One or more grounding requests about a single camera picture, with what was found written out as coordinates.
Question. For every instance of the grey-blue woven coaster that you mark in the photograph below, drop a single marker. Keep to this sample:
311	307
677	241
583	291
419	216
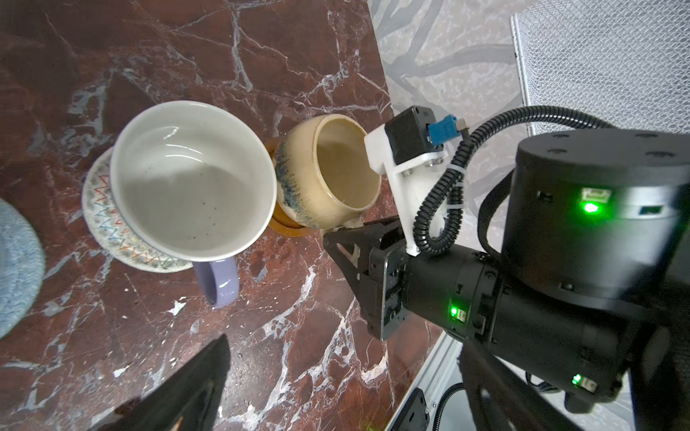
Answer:
22	267

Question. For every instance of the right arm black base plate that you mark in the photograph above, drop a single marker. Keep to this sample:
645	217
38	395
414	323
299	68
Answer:
414	415

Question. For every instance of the white mug purple handle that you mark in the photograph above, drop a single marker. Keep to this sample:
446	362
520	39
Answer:
196	183

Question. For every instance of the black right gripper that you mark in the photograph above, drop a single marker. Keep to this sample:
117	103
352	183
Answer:
458	291

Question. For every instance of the white wire mesh basket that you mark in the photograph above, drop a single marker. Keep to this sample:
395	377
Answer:
626	62

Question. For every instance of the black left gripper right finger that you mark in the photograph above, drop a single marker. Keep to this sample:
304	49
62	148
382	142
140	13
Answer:
499	400

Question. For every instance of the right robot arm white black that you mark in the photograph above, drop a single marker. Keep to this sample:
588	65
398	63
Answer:
589	291

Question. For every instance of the aluminium front rail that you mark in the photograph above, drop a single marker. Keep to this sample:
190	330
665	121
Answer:
434	376

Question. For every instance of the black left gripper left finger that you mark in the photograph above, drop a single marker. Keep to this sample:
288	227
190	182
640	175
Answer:
188	400

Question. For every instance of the multicolour woven coaster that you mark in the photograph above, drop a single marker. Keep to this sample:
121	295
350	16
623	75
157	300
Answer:
112	233

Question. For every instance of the beige yellow mug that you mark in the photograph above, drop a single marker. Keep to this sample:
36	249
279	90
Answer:
323	173

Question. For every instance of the light wooden round coaster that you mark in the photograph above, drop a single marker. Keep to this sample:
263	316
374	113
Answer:
280	222

